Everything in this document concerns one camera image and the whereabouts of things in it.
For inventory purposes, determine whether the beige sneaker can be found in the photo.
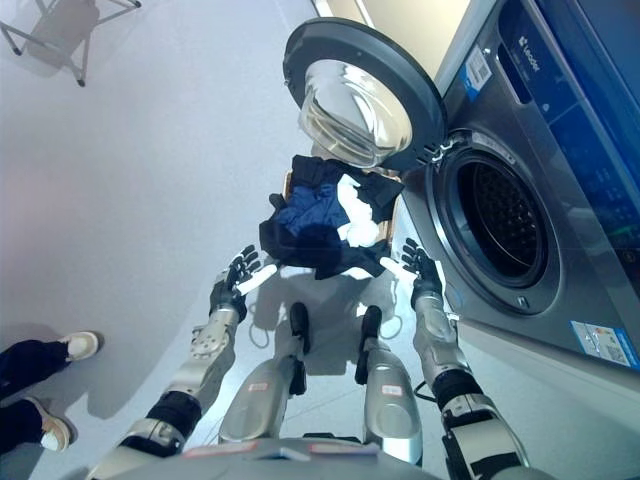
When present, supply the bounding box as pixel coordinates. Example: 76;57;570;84
23;397;77;454
58;330;105;363

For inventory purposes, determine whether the steel washing machine drum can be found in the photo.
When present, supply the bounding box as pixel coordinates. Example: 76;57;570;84
457;159;542;277

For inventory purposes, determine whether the blue energy label sticker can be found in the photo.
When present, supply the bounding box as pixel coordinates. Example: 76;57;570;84
457;44;495;105

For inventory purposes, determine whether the silver robot leg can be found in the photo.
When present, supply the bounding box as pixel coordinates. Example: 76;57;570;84
218;344;309;446
354;337;425;469

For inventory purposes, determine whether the white garment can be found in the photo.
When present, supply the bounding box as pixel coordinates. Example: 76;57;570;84
335;177;382;249

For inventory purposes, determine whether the silver robot torso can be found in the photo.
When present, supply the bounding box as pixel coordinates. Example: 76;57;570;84
74;437;451;480

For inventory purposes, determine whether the black robot foot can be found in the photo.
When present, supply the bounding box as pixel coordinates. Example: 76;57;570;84
288;301;312;354
360;305;383;351

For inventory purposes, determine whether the round washing machine door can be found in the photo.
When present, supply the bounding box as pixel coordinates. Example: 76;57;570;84
282;17;448;174

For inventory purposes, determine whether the silver right robot leg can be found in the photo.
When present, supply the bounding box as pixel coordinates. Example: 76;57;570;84
354;337;425;469

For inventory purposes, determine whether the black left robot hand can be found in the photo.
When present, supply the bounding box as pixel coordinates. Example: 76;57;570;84
209;243;277;321

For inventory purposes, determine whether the white info sticker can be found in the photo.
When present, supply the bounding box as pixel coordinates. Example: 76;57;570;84
569;321;637;372

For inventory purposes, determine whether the blue garment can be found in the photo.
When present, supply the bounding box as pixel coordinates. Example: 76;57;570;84
276;182;351;237

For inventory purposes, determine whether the grey folding chair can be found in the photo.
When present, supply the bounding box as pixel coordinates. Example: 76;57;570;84
0;0;143;88

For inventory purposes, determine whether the black left robot foot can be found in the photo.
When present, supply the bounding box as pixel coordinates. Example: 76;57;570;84
288;301;312;354

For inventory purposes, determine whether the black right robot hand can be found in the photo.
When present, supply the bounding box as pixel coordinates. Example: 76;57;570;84
379;237;445;301

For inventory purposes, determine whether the silver left robot leg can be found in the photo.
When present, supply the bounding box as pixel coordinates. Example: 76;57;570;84
218;344;309;446

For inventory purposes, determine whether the black right robot foot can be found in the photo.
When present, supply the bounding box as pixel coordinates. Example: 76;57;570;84
360;305;383;351

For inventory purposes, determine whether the large black garment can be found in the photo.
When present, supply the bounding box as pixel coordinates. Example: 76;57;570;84
258;193;387;281

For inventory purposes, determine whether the small black garment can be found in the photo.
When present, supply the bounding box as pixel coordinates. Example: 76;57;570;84
291;154;405;221

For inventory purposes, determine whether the grey front-load washing machine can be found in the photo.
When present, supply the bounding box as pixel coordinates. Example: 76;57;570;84
399;0;640;374

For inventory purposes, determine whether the white floor cable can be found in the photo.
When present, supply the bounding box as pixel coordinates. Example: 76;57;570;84
248;298;274;350

